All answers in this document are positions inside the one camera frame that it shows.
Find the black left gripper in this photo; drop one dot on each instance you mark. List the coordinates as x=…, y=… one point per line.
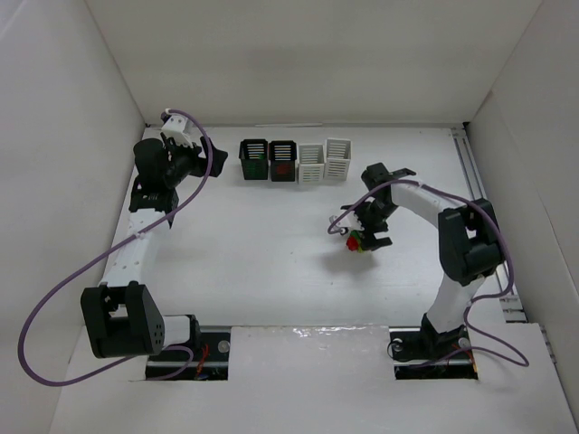
x=195, y=156

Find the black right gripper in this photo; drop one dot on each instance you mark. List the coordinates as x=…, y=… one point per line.
x=370, y=224

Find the red green lego stack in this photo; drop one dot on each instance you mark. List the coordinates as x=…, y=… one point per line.
x=354, y=242

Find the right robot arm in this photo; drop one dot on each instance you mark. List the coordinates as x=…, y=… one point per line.
x=468, y=252

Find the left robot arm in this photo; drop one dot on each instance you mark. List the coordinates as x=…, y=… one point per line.
x=121, y=316

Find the black slotted bin far left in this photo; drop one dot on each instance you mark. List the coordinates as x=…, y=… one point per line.
x=253, y=155

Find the black slotted bin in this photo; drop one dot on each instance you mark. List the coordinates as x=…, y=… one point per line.
x=253, y=155
x=282, y=152

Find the white slotted bin far right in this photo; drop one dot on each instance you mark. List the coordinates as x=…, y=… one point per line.
x=338, y=158

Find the white slotted bin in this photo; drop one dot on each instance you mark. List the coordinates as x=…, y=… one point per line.
x=311, y=163
x=338, y=158

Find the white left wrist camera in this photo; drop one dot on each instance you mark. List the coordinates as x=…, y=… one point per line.
x=177, y=127

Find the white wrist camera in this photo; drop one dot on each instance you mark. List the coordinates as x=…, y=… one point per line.
x=177, y=127
x=344, y=225

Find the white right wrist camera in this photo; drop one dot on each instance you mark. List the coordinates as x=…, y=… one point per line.
x=344, y=225

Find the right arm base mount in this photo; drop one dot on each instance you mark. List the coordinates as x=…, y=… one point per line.
x=415, y=358

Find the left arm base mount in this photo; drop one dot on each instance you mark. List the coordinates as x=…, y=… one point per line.
x=210, y=362

